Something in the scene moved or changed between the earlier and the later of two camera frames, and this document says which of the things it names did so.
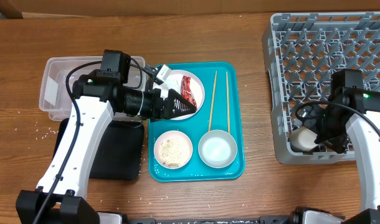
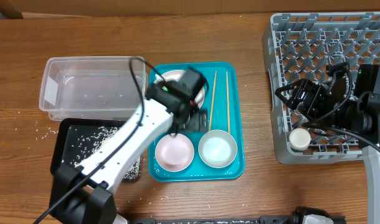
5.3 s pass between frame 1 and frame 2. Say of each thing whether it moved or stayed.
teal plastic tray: stayed
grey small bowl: stayed
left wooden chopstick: stayed
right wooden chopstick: stayed
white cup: moved
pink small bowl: stayed
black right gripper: moved
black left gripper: moved
